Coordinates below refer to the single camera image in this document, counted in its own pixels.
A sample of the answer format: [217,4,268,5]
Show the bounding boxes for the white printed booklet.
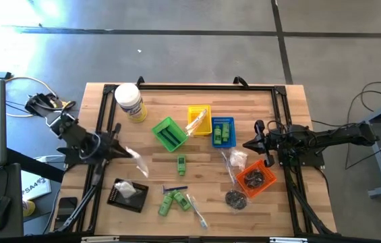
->
[20,175,52,202]

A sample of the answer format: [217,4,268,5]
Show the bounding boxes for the grey metal table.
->
[347,94,381,199]

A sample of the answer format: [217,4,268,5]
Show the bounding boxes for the black aluminium table frame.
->
[53,83,338,237]

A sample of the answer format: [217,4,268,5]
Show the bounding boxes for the silver metal bracket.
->
[81,236,120,243]
[269,237,308,243]

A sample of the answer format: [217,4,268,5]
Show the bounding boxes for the small yellow white container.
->
[22,199,36,217]

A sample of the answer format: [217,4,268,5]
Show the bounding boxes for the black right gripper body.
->
[254,119,291,168]

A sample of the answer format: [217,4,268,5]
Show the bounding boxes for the bagged black hair ties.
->
[243,168,266,189]
[224,189,248,212]

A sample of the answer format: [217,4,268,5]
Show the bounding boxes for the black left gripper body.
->
[97,124,122,163]

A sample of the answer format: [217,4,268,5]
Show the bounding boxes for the yellow Lysol wipes canister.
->
[114,82,148,124]

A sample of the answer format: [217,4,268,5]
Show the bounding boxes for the small green toiletry bottle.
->
[222,121,231,142]
[157,194,174,217]
[176,154,187,177]
[212,124,223,145]
[172,190,192,212]

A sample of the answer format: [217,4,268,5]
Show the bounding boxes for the orange plastic basket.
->
[235,159,278,199]

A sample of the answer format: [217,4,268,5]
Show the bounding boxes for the white cable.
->
[0,53,59,118]

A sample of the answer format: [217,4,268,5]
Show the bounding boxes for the green plastic basket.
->
[152,116,189,153]

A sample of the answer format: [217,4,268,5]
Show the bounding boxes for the bagged toothbrush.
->
[219,151,237,186]
[184,117,201,137]
[189,108,208,132]
[185,193,209,230]

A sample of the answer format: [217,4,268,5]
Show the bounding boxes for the yellow plastic basket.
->
[187,105,213,137]

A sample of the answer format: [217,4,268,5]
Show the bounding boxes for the blue plastic basket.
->
[210,116,237,149]

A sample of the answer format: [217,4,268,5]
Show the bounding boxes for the clear bag white cotton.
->
[114,180,138,199]
[229,149,248,171]

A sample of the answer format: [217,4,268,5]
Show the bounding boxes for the black plastic basket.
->
[106,178,150,214]

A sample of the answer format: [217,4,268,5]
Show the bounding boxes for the white cotton bag black print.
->
[125,146,150,179]

